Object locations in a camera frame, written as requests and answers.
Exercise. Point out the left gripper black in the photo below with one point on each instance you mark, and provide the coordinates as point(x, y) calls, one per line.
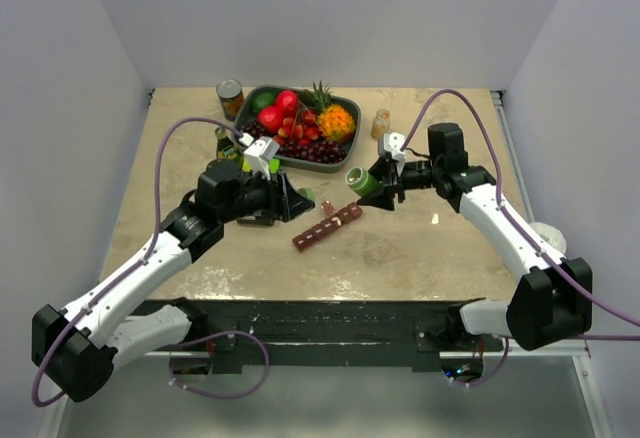
point(284, 201)

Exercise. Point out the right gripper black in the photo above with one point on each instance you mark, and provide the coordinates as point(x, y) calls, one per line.
point(383, 199)

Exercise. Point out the green pill bottle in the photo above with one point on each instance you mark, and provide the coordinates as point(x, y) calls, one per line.
point(362, 183)

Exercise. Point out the green bottle cap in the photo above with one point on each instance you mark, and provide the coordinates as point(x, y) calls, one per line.
point(307, 193)

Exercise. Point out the red weekly pill organizer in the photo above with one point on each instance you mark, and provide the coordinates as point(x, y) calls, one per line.
point(325, 228)

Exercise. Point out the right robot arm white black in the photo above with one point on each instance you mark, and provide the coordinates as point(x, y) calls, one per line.
point(550, 301)

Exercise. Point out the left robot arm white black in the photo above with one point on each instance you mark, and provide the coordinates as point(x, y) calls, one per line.
point(81, 345)

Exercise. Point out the razor box black green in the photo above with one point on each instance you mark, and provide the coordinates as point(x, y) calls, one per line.
point(274, 165)

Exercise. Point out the clear glass jar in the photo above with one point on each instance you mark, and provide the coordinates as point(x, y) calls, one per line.
point(380, 124)

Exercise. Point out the purple grape bunch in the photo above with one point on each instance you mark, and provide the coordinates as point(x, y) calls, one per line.
point(320, 151)

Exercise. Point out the green glass bottle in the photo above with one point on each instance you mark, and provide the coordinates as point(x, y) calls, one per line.
point(226, 149)

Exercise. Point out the red apple lower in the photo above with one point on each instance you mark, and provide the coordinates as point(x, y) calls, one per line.
point(271, 118)

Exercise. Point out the red apple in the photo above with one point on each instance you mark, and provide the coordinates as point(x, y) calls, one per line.
point(287, 102)
point(271, 118)

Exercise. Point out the grey fruit tray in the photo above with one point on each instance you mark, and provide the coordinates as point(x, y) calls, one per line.
point(245, 116)

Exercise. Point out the red apple upper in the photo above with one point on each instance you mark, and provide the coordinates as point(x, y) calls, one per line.
point(287, 102)

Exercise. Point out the green lime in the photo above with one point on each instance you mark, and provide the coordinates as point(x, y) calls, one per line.
point(262, 100)

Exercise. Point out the pineapple top green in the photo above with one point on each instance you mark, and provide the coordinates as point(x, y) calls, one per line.
point(319, 96)

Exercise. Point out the tin can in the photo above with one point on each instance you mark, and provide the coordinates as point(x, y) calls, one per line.
point(231, 97)

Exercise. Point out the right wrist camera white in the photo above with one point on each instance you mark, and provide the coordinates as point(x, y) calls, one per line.
point(390, 147)

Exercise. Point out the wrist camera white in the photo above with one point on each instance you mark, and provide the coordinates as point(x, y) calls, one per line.
point(390, 147)
point(258, 153)

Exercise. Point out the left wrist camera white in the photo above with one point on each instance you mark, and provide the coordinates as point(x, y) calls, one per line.
point(258, 153)

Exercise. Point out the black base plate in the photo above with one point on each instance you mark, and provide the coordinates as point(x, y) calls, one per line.
point(424, 336)

